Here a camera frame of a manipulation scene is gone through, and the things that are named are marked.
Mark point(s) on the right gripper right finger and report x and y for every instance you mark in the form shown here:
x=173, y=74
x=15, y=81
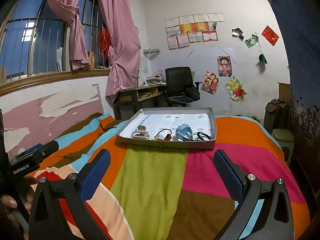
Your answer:
x=275, y=219

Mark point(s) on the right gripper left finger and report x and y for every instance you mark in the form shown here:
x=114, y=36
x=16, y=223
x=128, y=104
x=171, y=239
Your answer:
x=47, y=220

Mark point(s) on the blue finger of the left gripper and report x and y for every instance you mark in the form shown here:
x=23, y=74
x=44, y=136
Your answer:
x=32, y=149

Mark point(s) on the beige hair claw clip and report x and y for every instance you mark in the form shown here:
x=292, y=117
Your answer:
x=140, y=133

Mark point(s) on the person left hand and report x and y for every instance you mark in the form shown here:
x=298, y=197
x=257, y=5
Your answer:
x=10, y=203

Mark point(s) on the green plastic stool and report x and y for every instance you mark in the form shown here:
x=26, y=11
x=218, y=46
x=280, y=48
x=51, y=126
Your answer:
x=286, y=140

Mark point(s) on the barred window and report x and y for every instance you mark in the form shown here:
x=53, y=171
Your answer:
x=36, y=41

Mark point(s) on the colourful striped bedspread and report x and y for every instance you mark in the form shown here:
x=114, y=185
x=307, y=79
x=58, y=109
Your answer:
x=168, y=193

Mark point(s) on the wooden desk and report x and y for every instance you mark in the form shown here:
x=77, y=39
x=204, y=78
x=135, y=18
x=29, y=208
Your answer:
x=134, y=97

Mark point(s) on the dark brown bag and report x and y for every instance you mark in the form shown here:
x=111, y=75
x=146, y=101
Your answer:
x=276, y=115

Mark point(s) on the grey shallow tray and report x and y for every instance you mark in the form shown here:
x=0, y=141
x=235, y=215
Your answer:
x=161, y=124

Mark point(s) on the pink curtain right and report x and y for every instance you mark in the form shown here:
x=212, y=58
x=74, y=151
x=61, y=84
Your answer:
x=124, y=50

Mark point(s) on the pink curtain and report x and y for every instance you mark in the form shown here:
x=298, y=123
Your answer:
x=69, y=12
x=124, y=50

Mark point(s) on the winnie the pooh poster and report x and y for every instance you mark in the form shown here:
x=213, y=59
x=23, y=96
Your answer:
x=235, y=89

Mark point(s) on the cartoon family poster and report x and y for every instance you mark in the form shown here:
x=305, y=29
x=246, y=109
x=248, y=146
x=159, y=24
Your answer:
x=210, y=83

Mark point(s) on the pink curtain left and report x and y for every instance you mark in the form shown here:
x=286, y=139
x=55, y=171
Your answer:
x=69, y=12

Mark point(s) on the black office chair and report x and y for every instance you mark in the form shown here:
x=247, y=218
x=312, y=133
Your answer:
x=180, y=86

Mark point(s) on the anime character poster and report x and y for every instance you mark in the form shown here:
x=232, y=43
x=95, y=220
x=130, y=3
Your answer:
x=224, y=66

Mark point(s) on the red square paper decoration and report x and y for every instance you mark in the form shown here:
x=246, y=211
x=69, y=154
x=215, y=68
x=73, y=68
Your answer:
x=270, y=35

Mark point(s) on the blue starry hanging cloth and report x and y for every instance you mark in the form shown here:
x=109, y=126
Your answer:
x=299, y=28

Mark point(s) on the wall certificates cluster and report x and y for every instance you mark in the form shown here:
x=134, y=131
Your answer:
x=184, y=30

